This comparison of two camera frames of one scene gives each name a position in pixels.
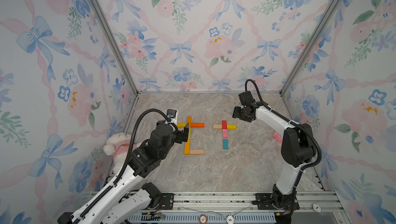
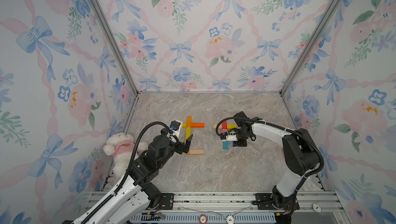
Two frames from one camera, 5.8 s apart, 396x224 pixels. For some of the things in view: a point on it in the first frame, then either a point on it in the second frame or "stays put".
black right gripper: [236, 114] → [238, 143]
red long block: [224, 124] stays put
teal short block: [225, 143] stays put
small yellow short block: [231, 127] stays put
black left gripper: [180, 136] → [180, 148]
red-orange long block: [197, 125] stays put
